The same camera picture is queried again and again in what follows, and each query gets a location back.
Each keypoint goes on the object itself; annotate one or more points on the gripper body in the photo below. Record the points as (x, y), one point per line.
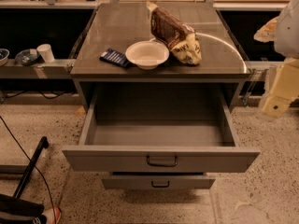
(288, 32)

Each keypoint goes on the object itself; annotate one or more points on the grey top drawer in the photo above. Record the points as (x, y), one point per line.
(127, 122)

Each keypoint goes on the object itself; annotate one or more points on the grey drawer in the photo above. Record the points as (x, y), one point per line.
(143, 181)
(127, 122)

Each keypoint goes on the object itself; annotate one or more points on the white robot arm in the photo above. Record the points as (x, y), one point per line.
(284, 32)

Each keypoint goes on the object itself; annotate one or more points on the grey drawer cabinet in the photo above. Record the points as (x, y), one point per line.
(120, 25)

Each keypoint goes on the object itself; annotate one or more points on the grey lower drawer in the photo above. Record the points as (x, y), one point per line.
(143, 181)

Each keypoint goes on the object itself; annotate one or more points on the bagged bread loaf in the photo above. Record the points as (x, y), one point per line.
(180, 38)

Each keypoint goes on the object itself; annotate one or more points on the dark blue snack packet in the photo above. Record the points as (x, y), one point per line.
(114, 57)

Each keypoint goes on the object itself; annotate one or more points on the white paper cup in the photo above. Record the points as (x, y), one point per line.
(46, 52)

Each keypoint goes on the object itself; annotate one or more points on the dark blue small bowl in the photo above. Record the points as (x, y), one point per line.
(27, 57)

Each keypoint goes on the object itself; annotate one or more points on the red white shoe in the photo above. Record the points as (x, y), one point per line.
(51, 216)

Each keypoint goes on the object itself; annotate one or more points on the black metal stand leg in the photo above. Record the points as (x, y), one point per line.
(24, 171)

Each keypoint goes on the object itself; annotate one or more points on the blue white bowl at edge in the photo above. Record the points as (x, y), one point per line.
(4, 53)

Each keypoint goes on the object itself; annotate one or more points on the dark trouser leg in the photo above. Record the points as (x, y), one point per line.
(17, 211)

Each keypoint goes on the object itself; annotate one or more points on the black lower drawer handle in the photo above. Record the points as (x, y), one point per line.
(160, 184)

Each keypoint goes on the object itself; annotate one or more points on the black drawer handle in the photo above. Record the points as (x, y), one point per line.
(162, 161)
(160, 184)

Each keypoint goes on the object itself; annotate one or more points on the black top drawer handle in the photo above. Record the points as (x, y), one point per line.
(162, 161)

